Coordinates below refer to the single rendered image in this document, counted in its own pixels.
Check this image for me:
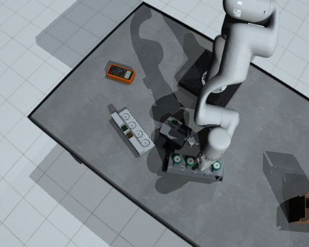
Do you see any orange pocket multimeter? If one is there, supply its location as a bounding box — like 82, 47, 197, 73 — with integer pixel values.
107, 64, 135, 84

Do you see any light grey key housing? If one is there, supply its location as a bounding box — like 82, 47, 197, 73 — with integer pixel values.
159, 116, 192, 150

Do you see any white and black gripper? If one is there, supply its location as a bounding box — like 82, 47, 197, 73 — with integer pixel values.
192, 151, 215, 171

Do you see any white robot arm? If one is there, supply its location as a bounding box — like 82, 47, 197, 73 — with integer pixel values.
186, 0, 280, 161

